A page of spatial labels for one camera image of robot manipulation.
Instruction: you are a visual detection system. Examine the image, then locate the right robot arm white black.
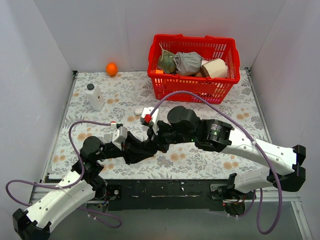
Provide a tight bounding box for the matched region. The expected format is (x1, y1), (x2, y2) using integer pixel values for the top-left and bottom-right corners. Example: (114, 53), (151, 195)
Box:
(140, 106), (306, 199)

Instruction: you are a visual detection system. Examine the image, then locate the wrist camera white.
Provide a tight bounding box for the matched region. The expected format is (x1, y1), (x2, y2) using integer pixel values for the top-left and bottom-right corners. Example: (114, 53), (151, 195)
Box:
(140, 107), (159, 135)
(110, 121), (128, 150)

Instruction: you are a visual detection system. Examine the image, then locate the black earbud charging case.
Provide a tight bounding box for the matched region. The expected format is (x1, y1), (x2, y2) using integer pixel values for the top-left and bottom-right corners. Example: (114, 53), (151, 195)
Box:
(142, 139), (154, 151)

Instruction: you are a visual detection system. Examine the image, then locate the white earbud charging case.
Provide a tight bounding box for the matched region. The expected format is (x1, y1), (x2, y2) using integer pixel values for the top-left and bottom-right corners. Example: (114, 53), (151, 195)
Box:
(134, 107), (144, 116)

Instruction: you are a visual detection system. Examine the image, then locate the white bottle black cap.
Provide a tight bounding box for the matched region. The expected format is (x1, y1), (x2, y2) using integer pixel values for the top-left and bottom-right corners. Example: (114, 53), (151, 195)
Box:
(85, 83), (105, 112)

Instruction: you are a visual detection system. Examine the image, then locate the beige paper roll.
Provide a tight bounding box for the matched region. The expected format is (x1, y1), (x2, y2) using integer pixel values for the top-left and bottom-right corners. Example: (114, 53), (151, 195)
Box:
(200, 58), (228, 79)

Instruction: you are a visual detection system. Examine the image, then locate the orange fruit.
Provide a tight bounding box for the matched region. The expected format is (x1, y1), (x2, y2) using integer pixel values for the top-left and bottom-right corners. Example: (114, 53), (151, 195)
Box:
(105, 62), (118, 76)

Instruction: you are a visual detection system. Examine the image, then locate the red plastic shopping basket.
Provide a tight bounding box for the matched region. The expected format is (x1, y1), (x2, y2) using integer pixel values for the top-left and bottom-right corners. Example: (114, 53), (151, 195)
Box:
(147, 34), (241, 105)

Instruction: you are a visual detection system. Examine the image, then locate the grey crumpled bag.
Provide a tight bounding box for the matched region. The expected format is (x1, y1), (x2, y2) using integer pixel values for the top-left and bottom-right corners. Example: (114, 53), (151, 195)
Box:
(173, 51), (203, 76)

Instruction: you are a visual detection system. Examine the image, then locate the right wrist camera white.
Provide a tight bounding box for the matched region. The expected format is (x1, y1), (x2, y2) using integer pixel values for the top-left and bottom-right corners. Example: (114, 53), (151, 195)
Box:
(140, 107), (159, 135)

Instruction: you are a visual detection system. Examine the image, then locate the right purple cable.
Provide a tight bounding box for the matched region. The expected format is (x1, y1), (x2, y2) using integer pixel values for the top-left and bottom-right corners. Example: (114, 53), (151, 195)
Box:
(152, 91), (283, 235)

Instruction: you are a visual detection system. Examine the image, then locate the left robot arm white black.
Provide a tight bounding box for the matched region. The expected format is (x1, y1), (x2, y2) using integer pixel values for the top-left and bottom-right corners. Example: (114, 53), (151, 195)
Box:
(12, 129), (160, 240)

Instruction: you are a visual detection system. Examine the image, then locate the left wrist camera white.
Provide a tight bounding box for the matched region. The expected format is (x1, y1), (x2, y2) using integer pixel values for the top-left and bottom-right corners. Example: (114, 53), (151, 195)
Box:
(110, 121), (128, 150)

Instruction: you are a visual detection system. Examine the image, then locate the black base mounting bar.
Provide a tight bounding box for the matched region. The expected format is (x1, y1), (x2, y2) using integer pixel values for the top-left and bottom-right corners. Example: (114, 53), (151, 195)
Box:
(77, 178), (256, 212)

